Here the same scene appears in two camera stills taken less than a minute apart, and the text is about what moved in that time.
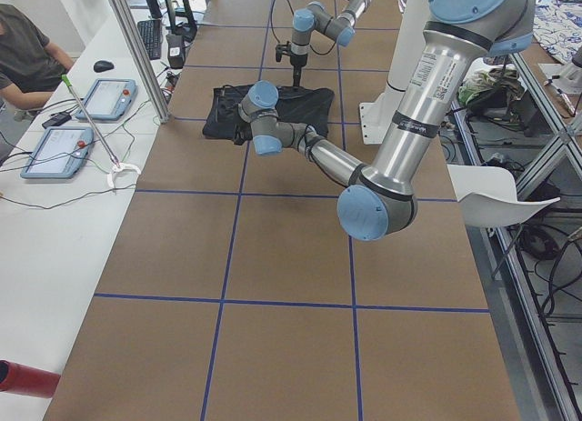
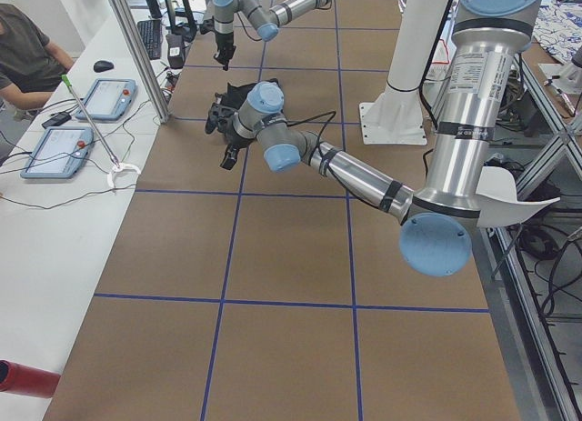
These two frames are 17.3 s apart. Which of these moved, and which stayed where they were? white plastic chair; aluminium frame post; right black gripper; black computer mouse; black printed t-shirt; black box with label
Moved: right black gripper; black printed t-shirt
Stayed: black box with label; white plastic chair; aluminium frame post; black computer mouse
